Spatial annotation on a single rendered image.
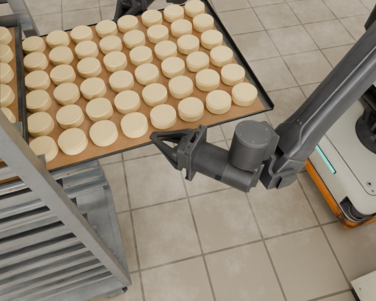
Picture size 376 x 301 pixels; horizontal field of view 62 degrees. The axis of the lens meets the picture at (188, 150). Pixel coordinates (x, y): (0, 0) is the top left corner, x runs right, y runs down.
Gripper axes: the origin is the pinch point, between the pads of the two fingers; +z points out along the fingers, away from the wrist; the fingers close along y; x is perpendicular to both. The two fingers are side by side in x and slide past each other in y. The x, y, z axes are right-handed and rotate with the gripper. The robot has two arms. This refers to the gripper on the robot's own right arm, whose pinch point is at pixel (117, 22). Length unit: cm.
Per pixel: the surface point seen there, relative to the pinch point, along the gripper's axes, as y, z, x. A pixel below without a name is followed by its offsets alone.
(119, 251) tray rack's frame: -85, 37, 6
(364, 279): -79, 3, 99
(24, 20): 3.7, 13.5, -16.2
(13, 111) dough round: 3.8, 35.4, 1.2
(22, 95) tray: 5.0, 32.0, 1.0
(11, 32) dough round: 3.4, 17.9, -16.2
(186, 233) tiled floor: -100, 13, 26
